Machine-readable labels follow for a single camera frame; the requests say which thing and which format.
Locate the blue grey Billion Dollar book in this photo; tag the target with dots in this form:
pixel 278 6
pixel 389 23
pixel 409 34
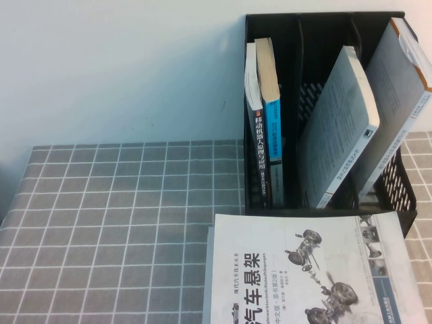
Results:
pixel 270 128

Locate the dark spine robotics book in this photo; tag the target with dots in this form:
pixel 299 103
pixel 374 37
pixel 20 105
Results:
pixel 258 152

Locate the white car suspension book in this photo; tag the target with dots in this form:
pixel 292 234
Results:
pixel 270 243

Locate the black plastic book stand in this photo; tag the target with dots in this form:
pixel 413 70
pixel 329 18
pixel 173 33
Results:
pixel 293 67

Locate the thin white paperback book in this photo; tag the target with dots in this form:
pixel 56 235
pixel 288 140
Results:
pixel 337 118

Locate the white book with orange trim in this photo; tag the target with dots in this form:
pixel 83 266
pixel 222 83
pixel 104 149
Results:
pixel 395 101

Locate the grey checked tablecloth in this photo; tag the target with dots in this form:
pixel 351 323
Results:
pixel 118 219

